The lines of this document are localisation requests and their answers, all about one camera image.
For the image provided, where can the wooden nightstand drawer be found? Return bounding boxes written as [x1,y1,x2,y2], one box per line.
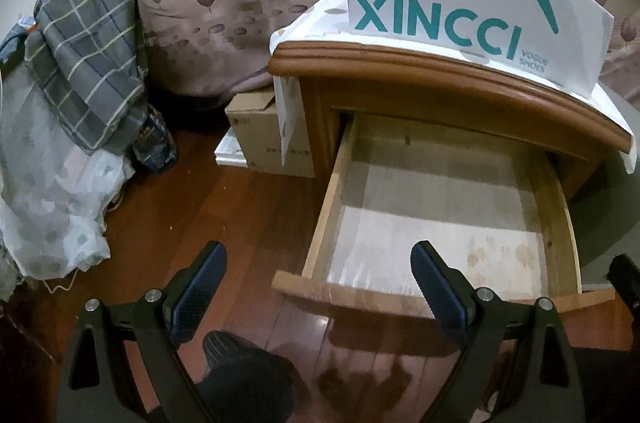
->
[272,114,615,318]

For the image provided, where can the dark slipper foot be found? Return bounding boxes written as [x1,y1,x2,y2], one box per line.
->
[196,330,310,422]

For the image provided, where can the white leaf-print bedsheet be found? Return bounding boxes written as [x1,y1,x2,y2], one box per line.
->
[1,64,134,299]

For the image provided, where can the dark blue printed bag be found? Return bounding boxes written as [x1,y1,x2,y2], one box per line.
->
[130,105,178,174]

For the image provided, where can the white XINCCI shoe box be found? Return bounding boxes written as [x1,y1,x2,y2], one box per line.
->
[348,0,613,97]

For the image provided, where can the brown wooden nightstand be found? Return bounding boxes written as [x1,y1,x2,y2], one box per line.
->
[268,41,632,198]

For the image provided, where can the cardboard box beside nightstand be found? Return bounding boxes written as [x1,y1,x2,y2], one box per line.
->
[215,87,314,178]

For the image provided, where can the grey plaid cloth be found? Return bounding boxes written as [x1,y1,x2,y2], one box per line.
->
[25,0,148,154]

